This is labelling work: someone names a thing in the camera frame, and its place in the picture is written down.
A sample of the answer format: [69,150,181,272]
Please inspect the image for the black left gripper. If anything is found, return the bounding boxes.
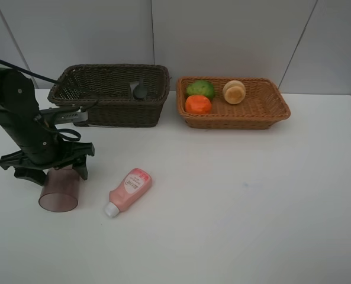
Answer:
[0,130,95,186]

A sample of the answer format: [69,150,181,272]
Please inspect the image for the translucent brown plastic cup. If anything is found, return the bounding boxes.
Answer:
[38,166,80,212]

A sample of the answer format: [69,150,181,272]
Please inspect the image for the pink squeeze bottle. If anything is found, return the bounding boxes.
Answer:
[104,168,152,218]

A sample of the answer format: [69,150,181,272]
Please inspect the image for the dark green pump bottle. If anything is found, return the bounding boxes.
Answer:
[129,79,147,100]

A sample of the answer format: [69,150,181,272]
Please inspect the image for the orange tangerine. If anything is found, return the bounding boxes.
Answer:
[185,95,212,115]

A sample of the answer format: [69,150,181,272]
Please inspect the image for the green lime fruit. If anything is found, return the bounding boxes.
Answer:
[186,80,215,101]

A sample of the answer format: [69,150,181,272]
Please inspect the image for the red yellow peach toy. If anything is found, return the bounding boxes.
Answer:
[223,80,246,105]

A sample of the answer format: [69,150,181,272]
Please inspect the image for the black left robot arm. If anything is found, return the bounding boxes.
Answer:
[0,60,95,186]

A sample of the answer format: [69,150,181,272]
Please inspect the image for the dark brown wicker basket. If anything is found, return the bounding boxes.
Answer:
[48,64,170,128]

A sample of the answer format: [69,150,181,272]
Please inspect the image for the light brown wicker basket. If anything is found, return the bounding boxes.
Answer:
[176,76,291,130]

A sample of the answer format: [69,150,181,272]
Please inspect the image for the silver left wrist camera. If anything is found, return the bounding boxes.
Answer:
[40,106,88,125]

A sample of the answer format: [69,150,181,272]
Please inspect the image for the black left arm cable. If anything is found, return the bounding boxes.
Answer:
[0,53,99,142]

